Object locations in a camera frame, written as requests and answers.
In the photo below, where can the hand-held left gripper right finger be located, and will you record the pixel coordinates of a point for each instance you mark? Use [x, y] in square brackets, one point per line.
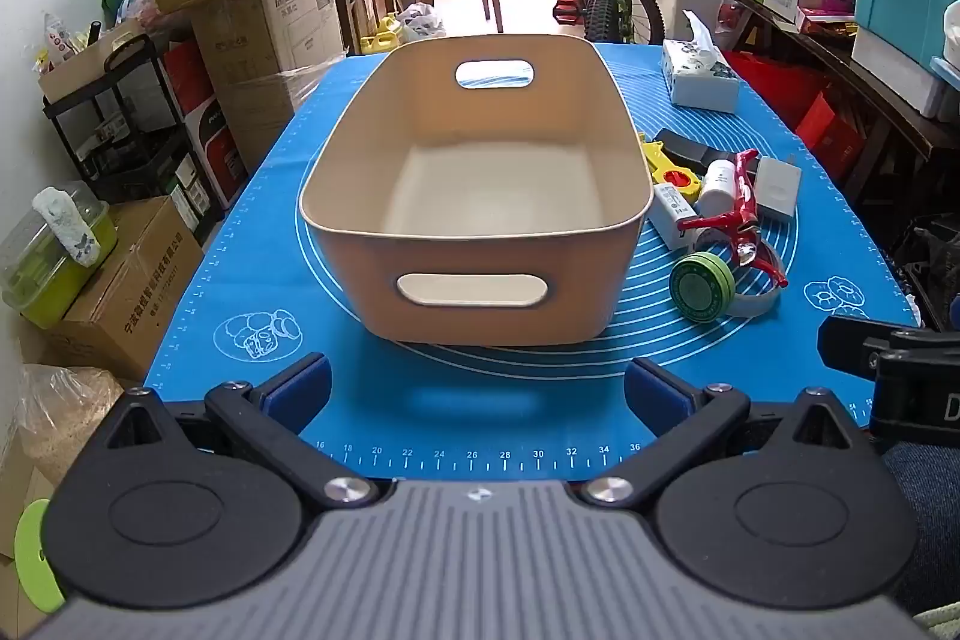
[654, 389]

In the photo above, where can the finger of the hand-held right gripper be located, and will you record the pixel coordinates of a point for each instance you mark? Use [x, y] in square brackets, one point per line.
[844, 340]

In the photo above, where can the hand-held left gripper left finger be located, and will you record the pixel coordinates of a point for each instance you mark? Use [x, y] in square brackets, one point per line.
[304, 385]

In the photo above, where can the clear tape roll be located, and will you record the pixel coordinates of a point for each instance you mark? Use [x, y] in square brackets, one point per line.
[757, 307]

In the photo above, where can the green tape roll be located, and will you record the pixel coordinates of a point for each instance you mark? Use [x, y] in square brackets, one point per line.
[697, 287]

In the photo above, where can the white wall charger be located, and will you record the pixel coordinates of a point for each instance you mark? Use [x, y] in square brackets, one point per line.
[776, 183]

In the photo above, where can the white power adapter brick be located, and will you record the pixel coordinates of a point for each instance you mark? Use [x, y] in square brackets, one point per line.
[670, 214]

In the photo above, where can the small white bottle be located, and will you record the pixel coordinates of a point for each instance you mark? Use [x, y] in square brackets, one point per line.
[716, 184]

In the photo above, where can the yellow plastic tool red knob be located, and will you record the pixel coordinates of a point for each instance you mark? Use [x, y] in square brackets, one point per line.
[661, 159]

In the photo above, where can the black plastic case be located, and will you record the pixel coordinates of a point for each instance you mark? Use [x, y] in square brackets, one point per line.
[691, 145]

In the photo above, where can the beige plastic storage bin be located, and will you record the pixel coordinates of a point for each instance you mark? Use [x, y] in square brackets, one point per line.
[487, 197]

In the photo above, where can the person's leg in jeans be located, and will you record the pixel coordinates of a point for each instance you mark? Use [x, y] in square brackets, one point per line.
[926, 520]

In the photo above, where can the blue silicone baking mat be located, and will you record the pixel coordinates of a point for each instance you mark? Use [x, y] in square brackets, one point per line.
[480, 411]

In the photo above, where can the low brown cardboard box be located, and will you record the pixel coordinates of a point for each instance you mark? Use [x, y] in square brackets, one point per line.
[135, 302]

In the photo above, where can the red gift bags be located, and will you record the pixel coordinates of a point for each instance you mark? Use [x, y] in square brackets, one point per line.
[825, 130]

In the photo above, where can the clear bag of grain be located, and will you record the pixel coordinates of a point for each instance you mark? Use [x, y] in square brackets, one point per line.
[60, 415]

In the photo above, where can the dark wooden side table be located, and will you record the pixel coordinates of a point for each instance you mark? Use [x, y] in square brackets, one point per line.
[877, 85]

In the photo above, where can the plastic wrapped cardboard box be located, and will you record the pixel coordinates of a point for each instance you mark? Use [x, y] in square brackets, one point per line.
[262, 115]

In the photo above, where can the white foam box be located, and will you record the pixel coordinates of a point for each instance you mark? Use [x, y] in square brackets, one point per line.
[892, 70]

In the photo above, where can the green container with clear lid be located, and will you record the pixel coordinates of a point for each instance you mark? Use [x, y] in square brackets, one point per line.
[45, 280]

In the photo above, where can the red and white appliance box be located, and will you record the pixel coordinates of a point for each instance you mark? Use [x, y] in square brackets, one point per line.
[206, 123]

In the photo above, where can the black shelf rack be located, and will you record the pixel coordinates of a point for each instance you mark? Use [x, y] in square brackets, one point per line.
[112, 160]

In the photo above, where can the white patterned tissue box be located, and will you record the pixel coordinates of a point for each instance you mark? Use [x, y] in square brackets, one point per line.
[701, 81]

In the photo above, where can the green plastic stool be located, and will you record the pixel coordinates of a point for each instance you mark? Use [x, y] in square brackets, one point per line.
[37, 557]

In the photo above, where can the flat pink box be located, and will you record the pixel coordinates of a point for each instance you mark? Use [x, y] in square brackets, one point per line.
[825, 18]

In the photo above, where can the yellow plastic jug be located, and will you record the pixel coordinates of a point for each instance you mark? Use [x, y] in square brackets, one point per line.
[382, 39]

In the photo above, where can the brown and white cardboard box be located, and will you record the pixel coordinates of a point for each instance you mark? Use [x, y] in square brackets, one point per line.
[277, 25]

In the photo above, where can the white plastic bag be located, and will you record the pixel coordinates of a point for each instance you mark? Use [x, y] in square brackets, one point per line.
[421, 21]

